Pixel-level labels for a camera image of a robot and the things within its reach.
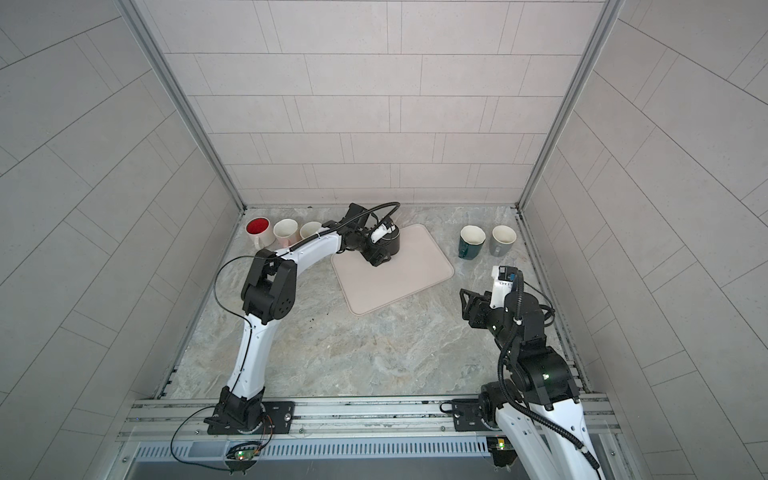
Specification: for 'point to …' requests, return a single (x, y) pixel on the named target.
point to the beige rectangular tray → (418, 264)
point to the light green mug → (309, 228)
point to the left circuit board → (243, 460)
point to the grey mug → (503, 236)
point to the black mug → (391, 242)
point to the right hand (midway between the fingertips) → (468, 293)
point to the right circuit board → (502, 451)
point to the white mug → (258, 228)
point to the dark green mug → (470, 241)
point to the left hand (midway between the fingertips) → (390, 244)
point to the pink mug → (284, 231)
